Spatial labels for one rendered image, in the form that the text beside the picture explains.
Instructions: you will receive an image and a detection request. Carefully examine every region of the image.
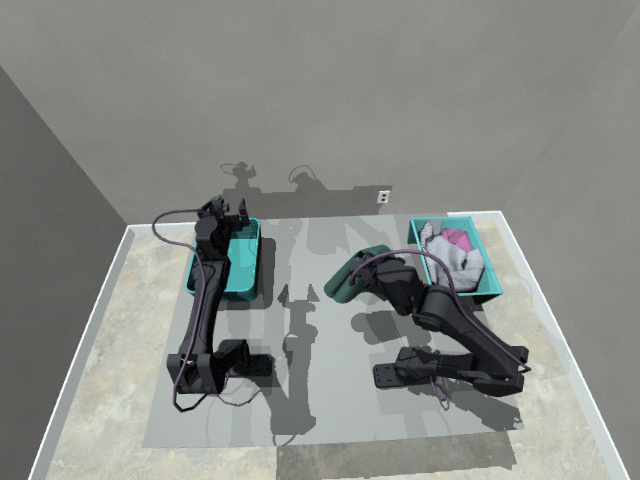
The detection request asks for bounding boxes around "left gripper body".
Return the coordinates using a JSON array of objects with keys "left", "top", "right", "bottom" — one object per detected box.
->
[{"left": 197, "top": 205, "right": 250, "bottom": 241}]

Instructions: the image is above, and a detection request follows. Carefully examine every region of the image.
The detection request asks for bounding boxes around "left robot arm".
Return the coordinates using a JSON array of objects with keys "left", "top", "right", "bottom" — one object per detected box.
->
[{"left": 166, "top": 217, "right": 272, "bottom": 394}]

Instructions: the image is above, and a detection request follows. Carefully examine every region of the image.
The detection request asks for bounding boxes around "dark green towel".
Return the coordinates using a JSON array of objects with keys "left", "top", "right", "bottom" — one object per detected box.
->
[{"left": 324, "top": 244, "right": 395, "bottom": 304}]

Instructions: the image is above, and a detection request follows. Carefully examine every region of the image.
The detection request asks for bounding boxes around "teal perforated basket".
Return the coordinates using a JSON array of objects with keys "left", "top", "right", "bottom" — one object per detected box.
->
[{"left": 185, "top": 218, "right": 262, "bottom": 302}]

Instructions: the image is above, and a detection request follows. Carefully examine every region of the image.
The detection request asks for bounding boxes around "pink towel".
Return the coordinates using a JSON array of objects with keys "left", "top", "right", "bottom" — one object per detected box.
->
[{"left": 439, "top": 228, "right": 473, "bottom": 253}]

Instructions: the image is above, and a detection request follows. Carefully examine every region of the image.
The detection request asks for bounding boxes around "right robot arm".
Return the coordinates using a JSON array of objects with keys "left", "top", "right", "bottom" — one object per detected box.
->
[{"left": 374, "top": 260, "right": 529, "bottom": 397}]

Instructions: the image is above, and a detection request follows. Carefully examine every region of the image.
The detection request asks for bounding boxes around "grey towel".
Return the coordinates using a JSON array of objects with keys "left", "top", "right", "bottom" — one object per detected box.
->
[{"left": 421, "top": 220, "right": 485, "bottom": 293}]

